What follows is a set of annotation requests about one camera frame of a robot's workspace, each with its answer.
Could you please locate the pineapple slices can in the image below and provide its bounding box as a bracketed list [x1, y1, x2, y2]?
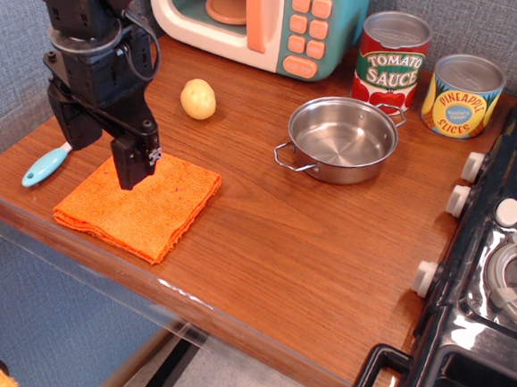
[421, 54, 506, 139]

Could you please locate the yellow potato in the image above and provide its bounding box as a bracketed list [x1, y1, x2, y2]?
[180, 79, 216, 120]

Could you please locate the small stainless steel pot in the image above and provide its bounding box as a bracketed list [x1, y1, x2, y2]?
[273, 97, 407, 185]

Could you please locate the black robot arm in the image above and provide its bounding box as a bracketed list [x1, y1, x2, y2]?
[43, 0, 161, 190]

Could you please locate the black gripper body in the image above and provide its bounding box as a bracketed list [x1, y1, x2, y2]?
[43, 24, 160, 152]

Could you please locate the light blue handled utensil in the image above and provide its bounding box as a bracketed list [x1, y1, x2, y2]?
[21, 142, 72, 188]

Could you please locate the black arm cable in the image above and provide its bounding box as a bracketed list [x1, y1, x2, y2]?
[115, 8, 166, 84]

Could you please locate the black oven door handle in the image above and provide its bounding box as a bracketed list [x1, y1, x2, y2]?
[352, 343, 413, 387]

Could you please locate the tomato sauce can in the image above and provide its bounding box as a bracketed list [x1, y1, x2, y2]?
[351, 11, 432, 114]

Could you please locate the white stove knob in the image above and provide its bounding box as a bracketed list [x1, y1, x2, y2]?
[461, 152, 487, 183]
[446, 185, 471, 218]
[411, 260, 439, 299]

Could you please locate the orange folded towel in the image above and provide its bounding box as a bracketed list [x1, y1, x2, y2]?
[53, 155, 222, 265]

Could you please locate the white stove knob upper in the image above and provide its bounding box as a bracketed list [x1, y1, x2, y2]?
[461, 152, 487, 183]

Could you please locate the teal toy microwave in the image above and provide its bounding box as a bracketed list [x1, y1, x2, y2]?
[150, 0, 371, 81]

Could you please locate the white stove knob lower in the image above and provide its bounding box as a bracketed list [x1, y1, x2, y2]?
[411, 260, 439, 299]

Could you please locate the black toy stove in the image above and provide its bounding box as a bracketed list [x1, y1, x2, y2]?
[392, 103, 517, 387]

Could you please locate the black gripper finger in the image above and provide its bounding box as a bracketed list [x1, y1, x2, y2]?
[111, 135, 162, 190]
[47, 83, 102, 151]

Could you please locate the white stove knob middle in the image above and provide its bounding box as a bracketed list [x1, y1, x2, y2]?
[446, 185, 471, 218]

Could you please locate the orange plate in microwave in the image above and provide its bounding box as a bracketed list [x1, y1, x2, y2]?
[205, 0, 246, 26]

